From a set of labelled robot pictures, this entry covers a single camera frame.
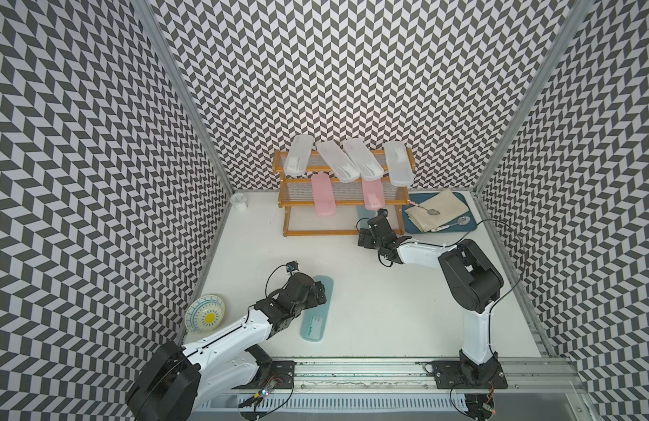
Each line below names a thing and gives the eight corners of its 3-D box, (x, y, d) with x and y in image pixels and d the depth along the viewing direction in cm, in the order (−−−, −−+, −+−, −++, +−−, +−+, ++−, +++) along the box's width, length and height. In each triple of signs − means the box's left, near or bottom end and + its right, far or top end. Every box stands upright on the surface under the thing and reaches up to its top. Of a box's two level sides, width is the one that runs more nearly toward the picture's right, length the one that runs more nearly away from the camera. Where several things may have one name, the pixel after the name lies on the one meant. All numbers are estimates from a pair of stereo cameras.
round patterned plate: (188, 333, 82) (180, 328, 78) (199, 301, 89) (192, 295, 85) (223, 333, 82) (216, 328, 78) (231, 301, 89) (226, 295, 84)
